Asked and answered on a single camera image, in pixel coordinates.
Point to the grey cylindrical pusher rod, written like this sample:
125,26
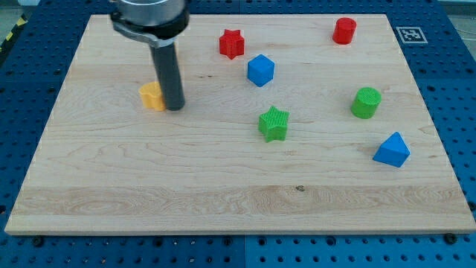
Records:
168,74

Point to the red star block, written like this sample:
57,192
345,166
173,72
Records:
232,44

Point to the green cylinder block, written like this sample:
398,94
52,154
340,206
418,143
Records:
366,102

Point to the green star block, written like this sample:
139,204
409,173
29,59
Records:
273,124

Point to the white fiducial marker tag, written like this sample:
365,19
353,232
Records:
411,35

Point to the light wooden board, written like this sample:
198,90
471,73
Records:
105,165

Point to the red cylinder block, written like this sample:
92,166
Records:
344,31

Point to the blue cube block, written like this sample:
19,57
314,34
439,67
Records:
260,70

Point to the yellow heart block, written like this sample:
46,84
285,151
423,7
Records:
151,96

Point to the blue triangular prism block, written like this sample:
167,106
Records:
393,151

